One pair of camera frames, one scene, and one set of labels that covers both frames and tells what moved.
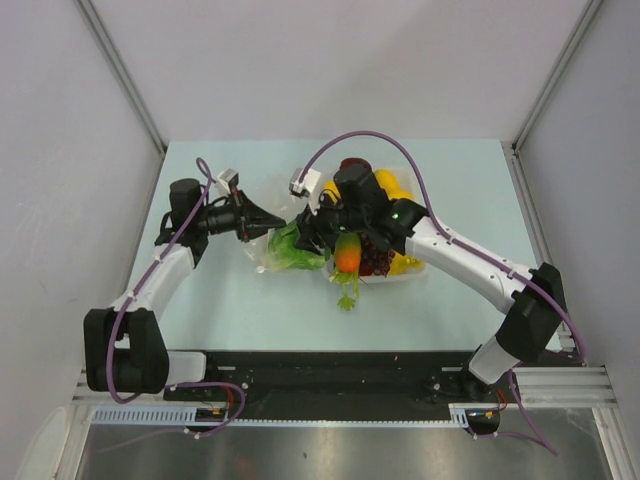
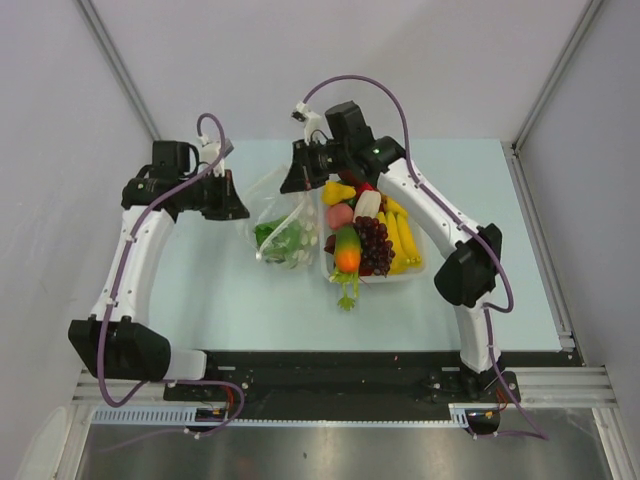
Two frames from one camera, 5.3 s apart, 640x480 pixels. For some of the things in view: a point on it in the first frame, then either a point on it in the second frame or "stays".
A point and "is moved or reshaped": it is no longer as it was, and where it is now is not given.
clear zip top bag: (279, 250) is moved or reshaped
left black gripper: (250, 220) to (234, 209)
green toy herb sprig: (351, 284) stays
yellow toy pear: (331, 188) stays
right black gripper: (309, 238) to (302, 176)
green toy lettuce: (282, 255) is moved or reshaped
